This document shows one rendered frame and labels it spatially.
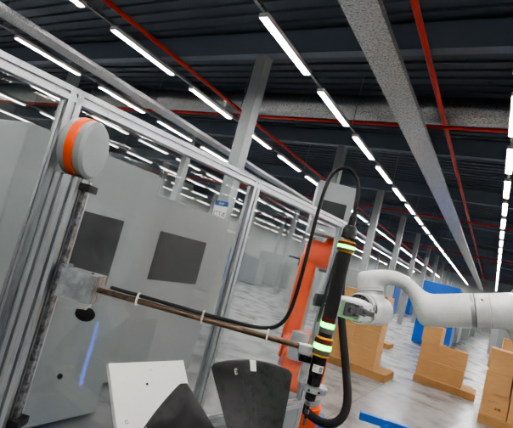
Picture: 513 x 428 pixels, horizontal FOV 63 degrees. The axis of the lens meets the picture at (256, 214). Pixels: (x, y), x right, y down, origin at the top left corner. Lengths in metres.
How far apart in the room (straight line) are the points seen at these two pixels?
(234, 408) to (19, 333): 0.56
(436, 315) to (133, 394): 0.81
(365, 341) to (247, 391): 7.98
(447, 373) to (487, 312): 9.09
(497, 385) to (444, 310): 7.35
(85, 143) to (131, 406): 0.67
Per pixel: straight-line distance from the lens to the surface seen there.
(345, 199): 5.00
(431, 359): 10.31
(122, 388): 1.20
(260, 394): 1.18
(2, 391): 1.25
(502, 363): 8.53
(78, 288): 1.14
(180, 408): 0.93
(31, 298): 1.19
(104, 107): 1.37
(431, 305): 1.23
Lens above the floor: 1.72
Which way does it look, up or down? 6 degrees up
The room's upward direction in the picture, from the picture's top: 15 degrees clockwise
